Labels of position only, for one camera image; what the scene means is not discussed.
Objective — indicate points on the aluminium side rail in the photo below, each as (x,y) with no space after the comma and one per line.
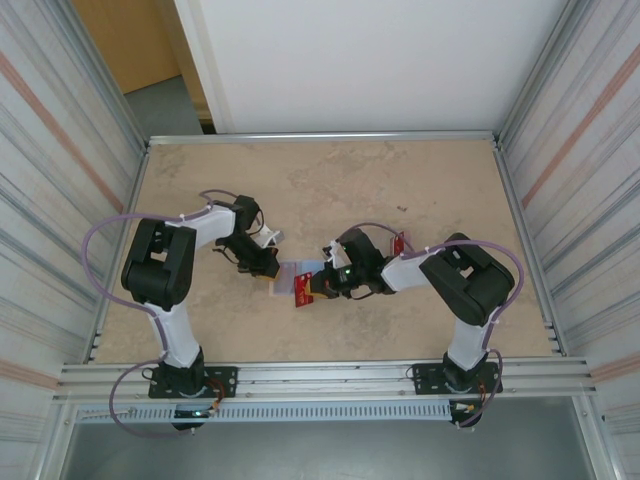
(516,210)
(139,175)

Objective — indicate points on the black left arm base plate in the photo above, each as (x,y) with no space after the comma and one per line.
(225,380)

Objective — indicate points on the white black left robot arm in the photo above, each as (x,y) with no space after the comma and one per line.
(177,340)

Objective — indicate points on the beige leather card holder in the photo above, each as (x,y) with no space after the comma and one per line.
(285,280)

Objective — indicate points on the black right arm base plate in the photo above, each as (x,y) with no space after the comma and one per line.
(425,377)

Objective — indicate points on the thin aluminium frame rail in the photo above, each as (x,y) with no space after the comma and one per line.
(325,136)

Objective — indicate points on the aluminium frame post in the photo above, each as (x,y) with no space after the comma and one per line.
(540,75)
(106,75)

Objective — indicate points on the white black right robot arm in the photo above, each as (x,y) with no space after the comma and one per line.
(470,350)

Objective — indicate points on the wide aluminium frame rail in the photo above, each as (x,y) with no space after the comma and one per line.
(325,380)

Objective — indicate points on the red credit card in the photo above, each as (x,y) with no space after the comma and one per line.
(301,292)

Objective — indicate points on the striped corrugated side panel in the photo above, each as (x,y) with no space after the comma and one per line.
(50,200)
(590,200)

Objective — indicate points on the wooden door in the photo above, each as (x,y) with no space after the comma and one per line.
(130,40)

